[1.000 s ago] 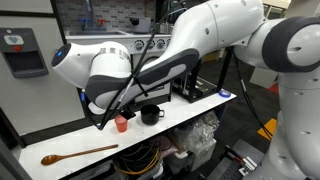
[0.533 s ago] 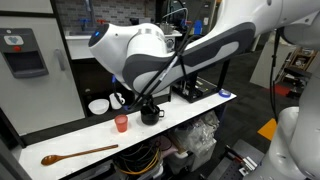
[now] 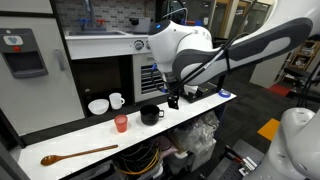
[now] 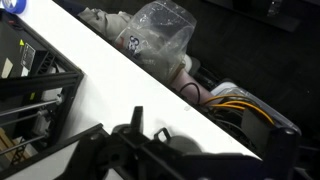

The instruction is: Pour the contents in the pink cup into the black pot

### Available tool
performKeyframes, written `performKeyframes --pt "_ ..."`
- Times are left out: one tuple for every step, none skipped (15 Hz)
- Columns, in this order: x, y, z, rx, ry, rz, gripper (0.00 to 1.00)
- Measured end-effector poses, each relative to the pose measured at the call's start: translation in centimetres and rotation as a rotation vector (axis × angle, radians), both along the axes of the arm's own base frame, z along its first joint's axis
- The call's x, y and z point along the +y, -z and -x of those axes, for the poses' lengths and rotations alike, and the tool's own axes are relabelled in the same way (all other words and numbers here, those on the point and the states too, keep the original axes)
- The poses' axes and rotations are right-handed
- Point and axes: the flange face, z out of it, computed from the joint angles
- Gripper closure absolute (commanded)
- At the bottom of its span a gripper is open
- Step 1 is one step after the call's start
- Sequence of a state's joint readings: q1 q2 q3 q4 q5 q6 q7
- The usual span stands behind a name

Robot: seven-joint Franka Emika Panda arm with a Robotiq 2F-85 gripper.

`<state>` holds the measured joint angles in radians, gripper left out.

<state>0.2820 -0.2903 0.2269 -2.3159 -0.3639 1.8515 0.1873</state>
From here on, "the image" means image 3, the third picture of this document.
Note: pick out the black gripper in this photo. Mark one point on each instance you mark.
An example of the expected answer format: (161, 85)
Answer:
(173, 83)

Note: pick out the pink translucent cup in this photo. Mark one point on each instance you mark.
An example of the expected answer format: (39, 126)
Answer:
(121, 124)

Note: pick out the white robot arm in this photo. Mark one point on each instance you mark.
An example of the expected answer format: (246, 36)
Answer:
(186, 43)

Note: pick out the black pot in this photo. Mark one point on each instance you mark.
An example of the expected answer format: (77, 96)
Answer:
(150, 115)

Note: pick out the black electronics box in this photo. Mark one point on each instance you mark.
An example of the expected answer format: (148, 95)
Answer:
(203, 90)

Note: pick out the clear plastic bag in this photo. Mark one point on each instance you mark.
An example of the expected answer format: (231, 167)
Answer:
(196, 133)

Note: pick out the pale pink pouch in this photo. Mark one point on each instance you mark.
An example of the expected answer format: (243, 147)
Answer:
(166, 148)

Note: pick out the blue tape roll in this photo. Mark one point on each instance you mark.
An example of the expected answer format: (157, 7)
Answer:
(224, 93)

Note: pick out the white mug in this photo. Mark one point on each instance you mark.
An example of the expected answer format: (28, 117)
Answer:
(115, 101)

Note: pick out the clear bin white lid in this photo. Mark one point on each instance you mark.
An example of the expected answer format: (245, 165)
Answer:
(193, 158)

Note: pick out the grey stove knob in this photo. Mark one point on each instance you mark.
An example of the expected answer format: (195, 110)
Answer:
(138, 44)

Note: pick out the white bowl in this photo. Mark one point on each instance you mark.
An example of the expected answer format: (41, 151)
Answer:
(98, 106)

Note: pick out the grey toy appliance box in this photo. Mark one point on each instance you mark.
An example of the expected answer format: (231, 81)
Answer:
(141, 25)

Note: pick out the brown wooden spoon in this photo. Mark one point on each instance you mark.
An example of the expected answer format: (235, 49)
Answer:
(53, 159)

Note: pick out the wooden shelf unit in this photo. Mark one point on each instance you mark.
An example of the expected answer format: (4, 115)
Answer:
(305, 55)

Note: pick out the white toy kitchen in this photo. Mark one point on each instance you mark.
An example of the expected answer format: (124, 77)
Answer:
(33, 100)

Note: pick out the aluminium rail bracket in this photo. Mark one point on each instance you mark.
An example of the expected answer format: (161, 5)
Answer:
(248, 163)

